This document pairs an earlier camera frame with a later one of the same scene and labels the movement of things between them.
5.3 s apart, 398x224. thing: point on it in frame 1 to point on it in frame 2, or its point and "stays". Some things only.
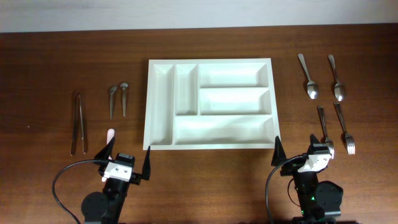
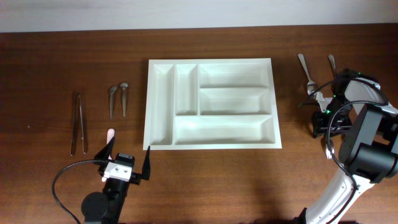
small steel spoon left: [112, 90] stays
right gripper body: [291, 168] to [340, 120]
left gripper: [136, 177] stays
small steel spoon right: [124, 86] stays
